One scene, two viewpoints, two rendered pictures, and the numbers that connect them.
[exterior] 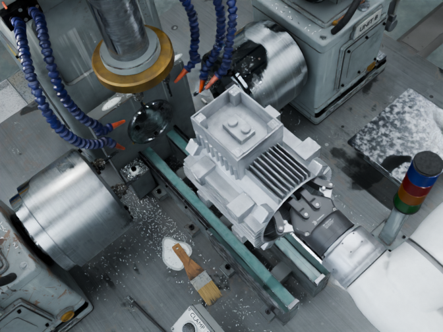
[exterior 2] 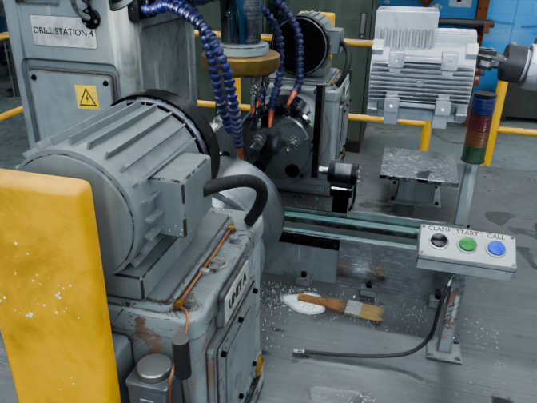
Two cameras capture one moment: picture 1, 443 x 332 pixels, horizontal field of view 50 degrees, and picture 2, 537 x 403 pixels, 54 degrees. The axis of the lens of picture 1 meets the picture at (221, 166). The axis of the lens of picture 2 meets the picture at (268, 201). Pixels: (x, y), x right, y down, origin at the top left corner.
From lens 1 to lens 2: 111 cm
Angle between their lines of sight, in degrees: 46
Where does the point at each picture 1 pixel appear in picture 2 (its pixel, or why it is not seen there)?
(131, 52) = (256, 33)
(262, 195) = (459, 46)
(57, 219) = (238, 193)
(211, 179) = (410, 56)
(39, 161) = not seen: hidden behind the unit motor
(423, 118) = (412, 155)
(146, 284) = (300, 335)
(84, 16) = (163, 52)
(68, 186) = (228, 169)
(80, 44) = (157, 82)
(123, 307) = (296, 363)
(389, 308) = not seen: outside the picture
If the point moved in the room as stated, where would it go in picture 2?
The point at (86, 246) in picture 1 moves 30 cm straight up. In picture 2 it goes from (269, 232) to (272, 70)
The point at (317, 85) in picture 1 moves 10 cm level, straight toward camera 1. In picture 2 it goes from (332, 143) to (348, 153)
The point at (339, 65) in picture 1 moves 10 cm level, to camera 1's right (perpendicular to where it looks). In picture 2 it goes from (339, 126) to (357, 121)
